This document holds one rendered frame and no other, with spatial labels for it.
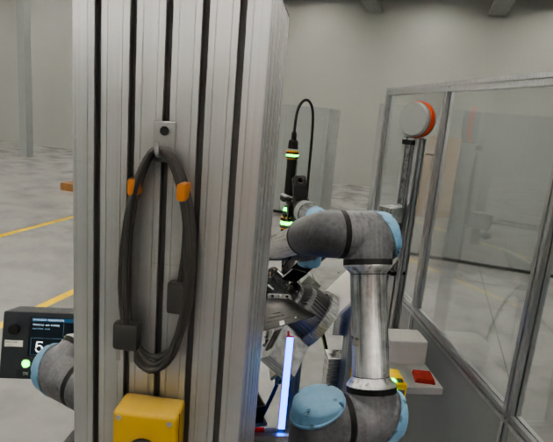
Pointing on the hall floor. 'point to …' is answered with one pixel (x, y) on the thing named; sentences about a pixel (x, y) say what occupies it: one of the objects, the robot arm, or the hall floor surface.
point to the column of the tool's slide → (395, 292)
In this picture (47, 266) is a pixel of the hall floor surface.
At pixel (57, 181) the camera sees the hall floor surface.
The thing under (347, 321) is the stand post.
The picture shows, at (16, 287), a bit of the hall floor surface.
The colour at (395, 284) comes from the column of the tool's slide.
